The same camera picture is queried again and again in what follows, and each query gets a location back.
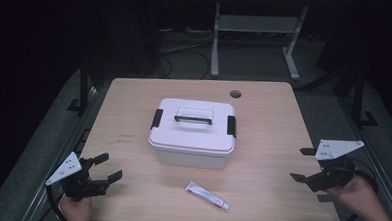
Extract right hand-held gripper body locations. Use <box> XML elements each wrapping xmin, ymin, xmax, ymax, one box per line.
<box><xmin>305</xmin><ymin>138</ymin><xmax>366</xmax><ymax>196</ymax></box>

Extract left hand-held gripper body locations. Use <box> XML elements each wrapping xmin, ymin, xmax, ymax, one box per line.
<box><xmin>44</xmin><ymin>150</ymin><xmax>113</xmax><ymax>203</ymax></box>

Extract white plastic storage box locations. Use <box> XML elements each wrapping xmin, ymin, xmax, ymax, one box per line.
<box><xmin>147</xmin><ymin>139</ymin><xmax>236</xmax><ymax>171</ymax></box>

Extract white lid with black handle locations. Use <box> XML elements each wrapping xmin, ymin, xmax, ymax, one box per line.
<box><xmin>147</xmin><ymin>96</ymin><xmax>238</xmax><ymax>157</ymax></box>

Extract white ointment tube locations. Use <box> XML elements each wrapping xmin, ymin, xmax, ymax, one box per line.
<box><xmin>184</xmin><ymin>179</ymin><xmax>232</xmax><ymax>212</ymax></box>

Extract person's right hand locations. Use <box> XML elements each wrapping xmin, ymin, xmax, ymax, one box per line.
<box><xmin>333</xmin><ymin>176</ymin><xmax>382</xmax><ymax>217</ymax></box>

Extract person's left hand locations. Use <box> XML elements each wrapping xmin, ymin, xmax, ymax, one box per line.
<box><xmin>58</xmin><ymin>194</ymin><xmax>94</xmax><ymax>221</ymax></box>

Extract grey metal stand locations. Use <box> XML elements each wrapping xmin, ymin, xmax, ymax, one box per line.
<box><xmin>209</xmin><ymin>0</ymin><xmax>310</xmax><ymax>82</ymax></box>

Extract aluminium frame rail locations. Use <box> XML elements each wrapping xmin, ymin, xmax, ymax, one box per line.
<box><xmin>20</xmin><ymin>82</ymin><xmax>101</xmax><ymax>221</ymax></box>
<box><xmin>333</xmin><ymin>96</ymin><xmax>392</xmax><ymax>221</ymax></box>

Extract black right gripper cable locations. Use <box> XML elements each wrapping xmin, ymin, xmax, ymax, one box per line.
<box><xmin>332</xmin><ymin>158</ymin><xmax>382</xmax><ymax>221</ymax></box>

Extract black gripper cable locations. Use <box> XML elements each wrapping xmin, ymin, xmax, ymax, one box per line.
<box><xmin>44</xmin><ymin>183</ymin><xmax>73</xmax><ymax>221</ymax></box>
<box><xmin>332</xmin><ymin>158</ymin><xmax>382</xmax><ymax>221</ymax></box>

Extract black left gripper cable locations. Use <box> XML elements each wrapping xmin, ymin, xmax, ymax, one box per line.
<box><xmin>44</xmin><ymin>183</ymin><xmax>73</xmax><ymax>221</ymax></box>

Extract black metal post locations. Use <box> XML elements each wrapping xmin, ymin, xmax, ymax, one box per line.
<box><xmin>350</xmin><ymin>69</ymin><xmax>381</xmax><ymax>129</ymax></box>
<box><xmin>67</xmin><ymin>60</ymin><xmax>92</xmax><ymax>116</ymax></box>

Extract bundle of floor cables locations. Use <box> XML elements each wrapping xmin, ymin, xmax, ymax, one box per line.
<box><xmin>155</xmin><ymin>28</ymin><xmax>215</xmax><ymax>81</ymax></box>

